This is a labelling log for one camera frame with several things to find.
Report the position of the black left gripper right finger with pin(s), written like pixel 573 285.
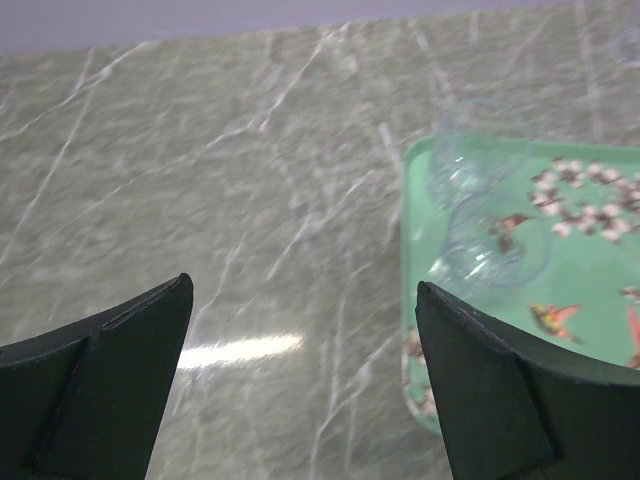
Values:
pixel 514 406

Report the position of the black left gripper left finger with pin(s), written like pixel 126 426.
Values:
pixel 85 401

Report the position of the clear glass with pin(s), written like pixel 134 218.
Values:
pixel 626 46
pixel 493 241
pixel 477 144

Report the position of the green floral hummingbird tray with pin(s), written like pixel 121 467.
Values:
pixel 586 300

